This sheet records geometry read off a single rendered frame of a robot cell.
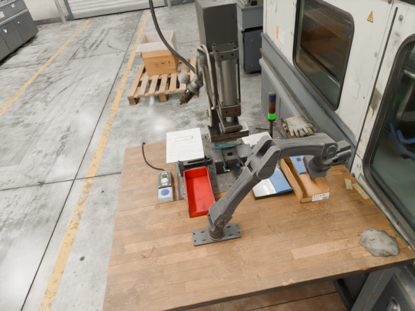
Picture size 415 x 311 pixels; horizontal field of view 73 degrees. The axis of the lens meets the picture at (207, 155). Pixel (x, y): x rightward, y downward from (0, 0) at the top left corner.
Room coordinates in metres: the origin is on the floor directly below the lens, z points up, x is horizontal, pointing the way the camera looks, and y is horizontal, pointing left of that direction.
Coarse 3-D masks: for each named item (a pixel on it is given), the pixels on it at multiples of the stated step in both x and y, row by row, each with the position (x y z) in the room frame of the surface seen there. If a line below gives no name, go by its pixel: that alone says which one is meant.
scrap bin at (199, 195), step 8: (200, 168) 1.03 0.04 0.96; (184, 176) 0.99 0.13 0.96; (192, 176) 1.03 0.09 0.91; (200, 176) 1.03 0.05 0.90; (208, 176) 0.97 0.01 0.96; (192, 184) 0.99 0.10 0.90; (200, 184) 0.98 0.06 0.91; (208, 184) 0.97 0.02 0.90; (192, 192) 0.93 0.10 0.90; (200, 192) 0.93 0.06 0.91; (208, 192) 0.92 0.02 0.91; (192, 200) 0.88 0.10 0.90; (200, 200) 0.87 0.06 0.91; (208, 200) 0.87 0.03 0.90; (192, 208) 0.83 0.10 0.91; (200, 208) 0.83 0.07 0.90; (208, 208) 0.82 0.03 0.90; (192, 216) 0.78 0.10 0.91
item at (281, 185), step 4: (276, 172) 0.96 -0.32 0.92; (280, 172) 0.96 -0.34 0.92; (272, 176) 0.94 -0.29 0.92; (280, 176) 0.93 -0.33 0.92; (272, 180) 0.91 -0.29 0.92; (276, 180) 0.91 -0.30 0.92; (280, 180) 0.91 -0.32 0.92; (284, 180) 0.90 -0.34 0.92; (272, 184) 0.89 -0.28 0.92; (276, 184) 0.89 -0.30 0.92; (280, 184) 0.88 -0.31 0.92; (284, 184) 0.88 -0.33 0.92; (288, 184) 0.87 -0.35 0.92; (276, 188) 0.86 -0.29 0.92; (280, 188) 0.86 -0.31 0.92; (284, 188) 0.85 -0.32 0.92; (288, 188) 0.83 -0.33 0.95; (292, 188) 0.83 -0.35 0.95; (280, 192) 0.83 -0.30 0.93
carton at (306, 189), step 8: (288, 160) 1.02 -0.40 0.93; (288, 168) 0.93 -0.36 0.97; (288, 176) 0.91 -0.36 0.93; (296, 176) 0.93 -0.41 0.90; (304, 176) 0.92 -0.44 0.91; (296, 184) 0.83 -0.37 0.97; (304, 184) 0.88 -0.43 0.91; (312, 184) 0.87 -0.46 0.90; (320, 184) 0.84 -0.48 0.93; (296, 192) 0.82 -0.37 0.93; (304, 192) 0.83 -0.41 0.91; (312, 192) 0.82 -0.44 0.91; (320, 192) 0.82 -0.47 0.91; (304, 200) 0.78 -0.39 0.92; (312, 200) 0.78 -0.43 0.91
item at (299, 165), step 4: (296, 156) 0.98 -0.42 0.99; (300, 156) 0.98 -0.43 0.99; (292, 160) 0.96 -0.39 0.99; (296, 160) 0.95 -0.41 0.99; (296, 164) 0.93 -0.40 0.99; (300, 164) 0.93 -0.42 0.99; (296, 168) 0.90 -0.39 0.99; (300, 168) 0.90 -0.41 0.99; (304, 168) 0.89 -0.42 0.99; (300, 172) 0.86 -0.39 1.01; (304, 172) 0.86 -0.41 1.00
